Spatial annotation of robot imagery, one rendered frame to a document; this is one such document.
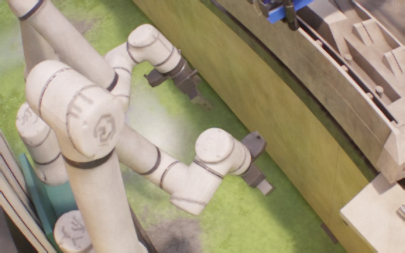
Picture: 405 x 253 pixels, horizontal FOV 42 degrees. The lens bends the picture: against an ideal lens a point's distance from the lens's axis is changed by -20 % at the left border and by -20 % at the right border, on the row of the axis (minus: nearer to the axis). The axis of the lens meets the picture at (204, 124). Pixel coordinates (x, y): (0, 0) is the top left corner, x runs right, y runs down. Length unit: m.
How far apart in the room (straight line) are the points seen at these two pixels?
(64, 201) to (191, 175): 0.60
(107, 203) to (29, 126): 0.73
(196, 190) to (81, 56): 0.48
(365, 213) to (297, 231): 0.91
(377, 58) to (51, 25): 1.06
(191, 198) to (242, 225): 1.12
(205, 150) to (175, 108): 1.53
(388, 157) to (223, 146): 0.50
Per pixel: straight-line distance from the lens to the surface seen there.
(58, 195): 2.02
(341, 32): 2.00
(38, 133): 1.86
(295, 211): 2.66
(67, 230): 1.60
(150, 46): 1.83
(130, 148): 1.46
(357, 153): 1.89
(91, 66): 1.70
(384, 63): 1.94
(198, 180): 1.54
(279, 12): 1.71
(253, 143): 1.68
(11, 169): 1.83
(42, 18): 1.58
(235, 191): 2.74
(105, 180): 1.16
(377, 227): 1.72
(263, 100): 2.45
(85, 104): 1.03
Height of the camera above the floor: 2.32
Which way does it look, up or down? 51 degrees down
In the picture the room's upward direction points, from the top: 13 degrees counter-clockwise
